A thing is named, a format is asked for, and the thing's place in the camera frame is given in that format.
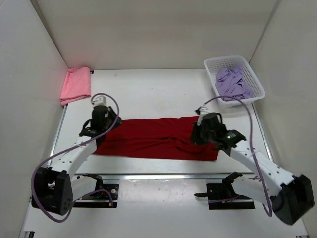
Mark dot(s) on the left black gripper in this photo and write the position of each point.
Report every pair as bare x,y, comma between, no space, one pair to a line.
112,113

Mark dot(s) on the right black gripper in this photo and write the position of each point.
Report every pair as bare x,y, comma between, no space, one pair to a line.
195,137

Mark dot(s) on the red t shirt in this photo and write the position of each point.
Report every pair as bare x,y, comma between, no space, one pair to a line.
163,138

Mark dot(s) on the pink t shirt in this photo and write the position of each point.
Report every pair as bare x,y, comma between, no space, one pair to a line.
77,85

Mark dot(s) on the lavender garment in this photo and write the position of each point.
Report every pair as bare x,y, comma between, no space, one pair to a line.
231,84

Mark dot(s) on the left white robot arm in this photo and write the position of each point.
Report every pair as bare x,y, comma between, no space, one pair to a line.
57,187

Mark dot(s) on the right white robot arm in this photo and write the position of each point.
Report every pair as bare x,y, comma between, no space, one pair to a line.
286,195

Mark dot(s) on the white plastic basket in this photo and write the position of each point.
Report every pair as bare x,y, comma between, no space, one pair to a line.
214,65

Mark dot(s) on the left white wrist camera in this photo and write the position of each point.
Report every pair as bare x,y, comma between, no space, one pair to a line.
99,100

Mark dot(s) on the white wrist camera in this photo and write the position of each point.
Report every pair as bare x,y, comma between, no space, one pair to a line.
99,100
202,110

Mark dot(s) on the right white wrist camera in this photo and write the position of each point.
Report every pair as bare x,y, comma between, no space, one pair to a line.
202,110

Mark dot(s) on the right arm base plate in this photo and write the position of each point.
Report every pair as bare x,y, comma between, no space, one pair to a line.
219,198

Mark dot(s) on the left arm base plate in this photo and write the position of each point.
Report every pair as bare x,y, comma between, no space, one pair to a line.
101,199

